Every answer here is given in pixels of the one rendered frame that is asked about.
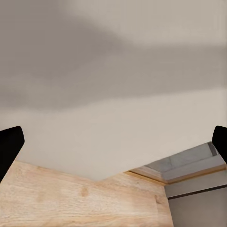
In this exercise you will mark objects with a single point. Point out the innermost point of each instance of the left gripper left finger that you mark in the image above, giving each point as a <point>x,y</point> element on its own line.
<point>11,142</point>

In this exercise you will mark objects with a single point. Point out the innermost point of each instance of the fixed window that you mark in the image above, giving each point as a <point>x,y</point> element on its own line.
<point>197,161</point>

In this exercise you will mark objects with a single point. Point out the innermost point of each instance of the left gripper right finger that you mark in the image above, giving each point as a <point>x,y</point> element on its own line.
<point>219,140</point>

